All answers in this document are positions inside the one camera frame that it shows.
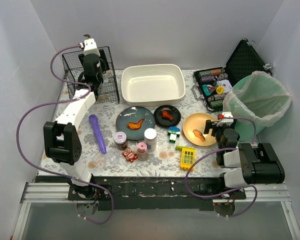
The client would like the white rectangular basin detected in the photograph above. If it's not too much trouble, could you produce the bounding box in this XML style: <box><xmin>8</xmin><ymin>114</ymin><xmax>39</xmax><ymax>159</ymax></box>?
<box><xmin>121</xmin><ymin>64</ymin><xmax>186</xmax><ymax>107</ymax></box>

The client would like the black small plate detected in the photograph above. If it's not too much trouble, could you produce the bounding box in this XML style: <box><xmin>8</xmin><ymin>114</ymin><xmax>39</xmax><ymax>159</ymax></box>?
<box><xmin>153</xmin><ymin>105</ymin><xmax>181</xmax><ymax>129</ymax></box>

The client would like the black poker chip case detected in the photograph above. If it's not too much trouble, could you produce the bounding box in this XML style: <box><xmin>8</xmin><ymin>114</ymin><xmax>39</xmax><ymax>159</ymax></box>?
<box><xmin>193</xmin><ymin>38</ymin><xmax>273</xmax><ymax>112</ymax></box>

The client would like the blue ceramic plate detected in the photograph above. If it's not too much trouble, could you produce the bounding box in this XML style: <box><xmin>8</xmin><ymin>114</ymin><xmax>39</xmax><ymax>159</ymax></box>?
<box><xmin>115</xmin><ymin>106</ymin><xmax>155</xmax><ymax>141</ymax></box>

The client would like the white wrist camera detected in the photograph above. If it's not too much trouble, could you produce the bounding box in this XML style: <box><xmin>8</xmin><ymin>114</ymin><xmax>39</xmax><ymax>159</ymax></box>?
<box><xmin>79</xmin><ymin>38</ymin><xmax>101</xmax><ymax>57</ymax></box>
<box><xmin>218</xmin><ymin>111</ymin><xmax>233</xmax><ymax>121</ymax></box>

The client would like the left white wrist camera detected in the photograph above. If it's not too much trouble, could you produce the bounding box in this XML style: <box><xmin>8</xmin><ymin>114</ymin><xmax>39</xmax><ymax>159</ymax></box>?
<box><xmin>79</xmin><ymin>38</ymin><xmax>101</xmax><ymax>57</ymax></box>

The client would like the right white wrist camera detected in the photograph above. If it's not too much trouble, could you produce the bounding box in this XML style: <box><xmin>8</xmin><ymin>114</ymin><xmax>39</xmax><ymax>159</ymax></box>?
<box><xmin>218</xmin><ymin>111</ymin><xmax>233</xmax><ymax>121</ymax></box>

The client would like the black wire rack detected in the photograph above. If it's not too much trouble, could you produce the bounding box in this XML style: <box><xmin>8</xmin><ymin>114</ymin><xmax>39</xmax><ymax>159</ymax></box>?
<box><xmin>61</xmin><ymin>46</ymin><xmax>120</xmax><ymax>104</ymax></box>

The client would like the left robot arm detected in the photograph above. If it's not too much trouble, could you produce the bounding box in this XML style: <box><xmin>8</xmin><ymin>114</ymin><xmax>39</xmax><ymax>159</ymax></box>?
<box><xmin>43</xmin><ymin>48</ymin><xmax>103</xmax><ymax>189</ymax></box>

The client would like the red owl toy block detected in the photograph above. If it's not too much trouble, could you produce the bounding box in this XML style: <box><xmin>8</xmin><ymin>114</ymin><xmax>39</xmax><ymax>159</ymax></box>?
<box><xmin>122</xmin><ymin>147</ymin><xmax>138</xmax><ymax>163</ymax></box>

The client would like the yellow bear plate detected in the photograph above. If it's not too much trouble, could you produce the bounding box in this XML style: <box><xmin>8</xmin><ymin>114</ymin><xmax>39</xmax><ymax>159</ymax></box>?
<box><xmin>182</xmin><ymin>112</ymin><xmax>216</xmax><ymax>147</ymax></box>

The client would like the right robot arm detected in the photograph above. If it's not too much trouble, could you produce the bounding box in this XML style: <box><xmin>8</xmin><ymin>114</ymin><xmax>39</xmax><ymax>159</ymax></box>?
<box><xmin>204</xmin><ymin>118</ymin><xmax>285</xmax><ymax>188</ymax></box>

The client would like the pink lid spice jar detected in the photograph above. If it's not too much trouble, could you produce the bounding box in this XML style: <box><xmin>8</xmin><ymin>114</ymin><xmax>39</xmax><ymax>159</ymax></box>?
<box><xmin>137</xmin><ymin>142</ymin><xmax>149</xmax><ymax>161</ymax></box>

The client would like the yellow window toy block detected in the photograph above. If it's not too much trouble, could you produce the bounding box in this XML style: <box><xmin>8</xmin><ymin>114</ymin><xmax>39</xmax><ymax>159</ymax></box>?
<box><xmin>175</xmin><ymin>145</ymin><xmax>196</xmax><ymax>171</ymax></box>

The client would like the red drumstick toy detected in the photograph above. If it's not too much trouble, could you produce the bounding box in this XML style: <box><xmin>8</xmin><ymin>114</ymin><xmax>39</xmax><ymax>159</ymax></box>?
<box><xmin>161</xmin><ymin>110</ymin><xmax>173</xmax><ymax>122</ymax></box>

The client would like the fried chicken wing toy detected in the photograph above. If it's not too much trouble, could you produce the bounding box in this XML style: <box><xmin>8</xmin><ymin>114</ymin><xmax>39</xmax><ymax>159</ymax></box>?
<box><xmin>127</xmin><ymin>118</ymin><xmax>145</xmax><ymax>131</ymax></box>

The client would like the salmon slice toy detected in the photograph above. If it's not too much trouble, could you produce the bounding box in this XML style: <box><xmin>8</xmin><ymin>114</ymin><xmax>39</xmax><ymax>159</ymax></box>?
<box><xmin>192</xmin><ymin>129</ymin><xmax>206</xmax><ymax>142</ymax></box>

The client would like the green blue toy block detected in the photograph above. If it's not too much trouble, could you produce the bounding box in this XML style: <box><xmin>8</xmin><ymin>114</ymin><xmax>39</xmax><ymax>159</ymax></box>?
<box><xmin>167</xmin><ymin>126</ymin><xmax>181</xmax><ymax>144</ymax></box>

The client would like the silver lid spice jar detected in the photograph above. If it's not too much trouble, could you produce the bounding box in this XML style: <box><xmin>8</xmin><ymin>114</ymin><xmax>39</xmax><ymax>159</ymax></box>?
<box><xmin>144</xmin><ymin>128</ymin><xmax>157</xmax><ymax>152</ymax></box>

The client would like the brown spice jar white lid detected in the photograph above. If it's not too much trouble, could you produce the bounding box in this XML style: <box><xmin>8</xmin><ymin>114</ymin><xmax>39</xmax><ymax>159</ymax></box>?
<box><xmin>113</xmin><ymin>131</ymin><xmax>128</xmax><ymax>151</ymax></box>

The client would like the green trash bin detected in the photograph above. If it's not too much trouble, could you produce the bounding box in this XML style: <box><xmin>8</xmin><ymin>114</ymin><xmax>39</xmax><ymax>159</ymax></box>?
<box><xmin>230</xmin><ymin>75</ymin><xmax>292</xmax><ymax>142</ymax></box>

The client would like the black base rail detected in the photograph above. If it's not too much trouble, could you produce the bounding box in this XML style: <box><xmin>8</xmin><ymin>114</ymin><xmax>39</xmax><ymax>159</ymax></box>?
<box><xmin>34</xmin><ymin>175</ymin><xmax>247</xmax><ymax>212</ymax></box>

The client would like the clear bin liner bag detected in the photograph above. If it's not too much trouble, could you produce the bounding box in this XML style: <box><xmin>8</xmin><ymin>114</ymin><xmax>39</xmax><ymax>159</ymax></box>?
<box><xmin>222</xmin><ymin>70</ymin><xmax>293</xmax><ymax>128</ymax></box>

